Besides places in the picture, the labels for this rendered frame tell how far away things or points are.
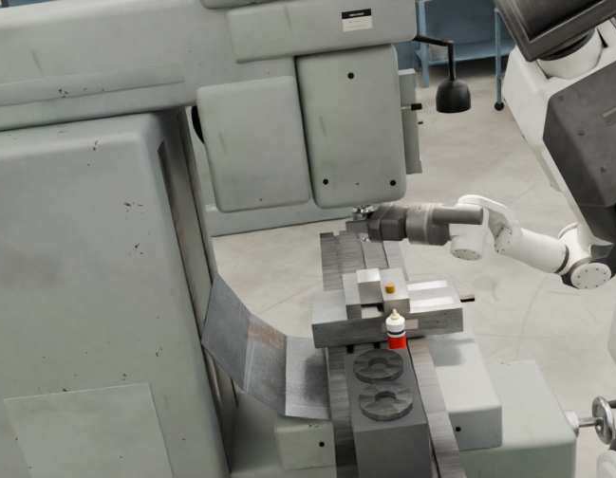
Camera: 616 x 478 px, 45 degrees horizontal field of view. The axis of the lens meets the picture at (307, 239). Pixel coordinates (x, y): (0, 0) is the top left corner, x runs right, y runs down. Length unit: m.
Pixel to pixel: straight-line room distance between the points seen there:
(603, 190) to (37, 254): 0.97
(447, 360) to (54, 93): 1.06
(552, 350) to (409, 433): 2.17
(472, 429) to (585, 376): 1.55
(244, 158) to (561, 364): 2.14
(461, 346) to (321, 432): 0.43
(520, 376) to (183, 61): 1.15
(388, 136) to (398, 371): 0.44
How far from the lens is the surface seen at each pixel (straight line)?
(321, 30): 1.37
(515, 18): 1.08
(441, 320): 1.77
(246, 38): 1.38
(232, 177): 1.45
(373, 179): 1.47
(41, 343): 1.56
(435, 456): 1.48
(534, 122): 1.15
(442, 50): 7.47
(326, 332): 1.75
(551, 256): 1.61
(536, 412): 1.88
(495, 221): 1.59
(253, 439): 1.87
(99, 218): 1.40
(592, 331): 3.52
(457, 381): 1.77
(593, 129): 1.11
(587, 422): 2.02
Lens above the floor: 1.91
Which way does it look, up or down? 25 degrees down
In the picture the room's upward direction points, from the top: 8 degrees counter-clockwise
